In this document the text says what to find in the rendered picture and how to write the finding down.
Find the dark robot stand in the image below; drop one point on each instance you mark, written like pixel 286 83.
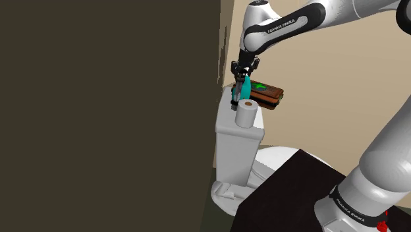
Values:
pixel 289 189

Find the brown box with green emblem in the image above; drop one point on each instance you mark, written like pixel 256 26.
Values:
pixel 268 93

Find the teal bottle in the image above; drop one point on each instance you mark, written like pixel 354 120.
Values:
pixel 246 90

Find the white toilet paper roll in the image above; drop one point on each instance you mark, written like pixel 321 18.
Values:
pixel 246 115

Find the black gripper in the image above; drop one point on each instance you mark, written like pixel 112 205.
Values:
pixel 246 61

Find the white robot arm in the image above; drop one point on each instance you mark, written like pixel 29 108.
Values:
pixel 382 167

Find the grey and black tool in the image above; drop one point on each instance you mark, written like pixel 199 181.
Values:
pixel 236 96

